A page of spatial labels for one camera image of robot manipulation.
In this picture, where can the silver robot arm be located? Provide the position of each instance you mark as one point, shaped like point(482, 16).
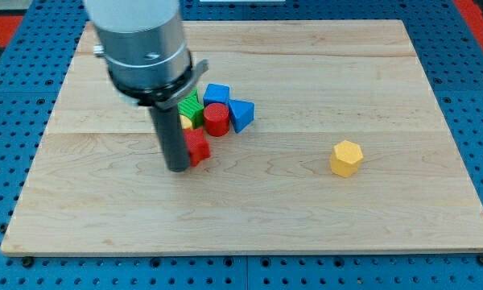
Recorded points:
point(146, 51)

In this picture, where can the green block behind arm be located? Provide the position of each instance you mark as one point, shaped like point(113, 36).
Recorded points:
point(193, 95)

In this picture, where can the yellow heart block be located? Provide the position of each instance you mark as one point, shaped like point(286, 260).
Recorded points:
point(186, 123)

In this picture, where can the yellow hexagon block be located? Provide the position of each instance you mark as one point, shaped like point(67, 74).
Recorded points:
point(346, 158)

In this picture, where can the blue triangle block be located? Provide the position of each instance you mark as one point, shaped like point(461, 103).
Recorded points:
point(241, 114)

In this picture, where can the red cylinder block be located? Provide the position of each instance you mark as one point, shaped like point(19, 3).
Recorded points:
point(216, 119)

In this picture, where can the red star block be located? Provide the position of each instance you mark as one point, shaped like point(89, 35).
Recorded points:
point(197, 145)

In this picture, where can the wooden board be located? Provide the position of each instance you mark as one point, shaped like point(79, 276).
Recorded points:
point(98, 185)

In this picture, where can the blue cube block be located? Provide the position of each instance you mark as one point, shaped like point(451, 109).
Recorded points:
point(216, 93)

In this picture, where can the green ridged block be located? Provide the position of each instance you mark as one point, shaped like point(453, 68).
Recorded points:
point(193, 110)

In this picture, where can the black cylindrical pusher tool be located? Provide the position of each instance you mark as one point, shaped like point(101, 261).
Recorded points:
point(171, 138)

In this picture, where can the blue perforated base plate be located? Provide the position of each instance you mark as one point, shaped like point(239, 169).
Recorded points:
point(35, 62)

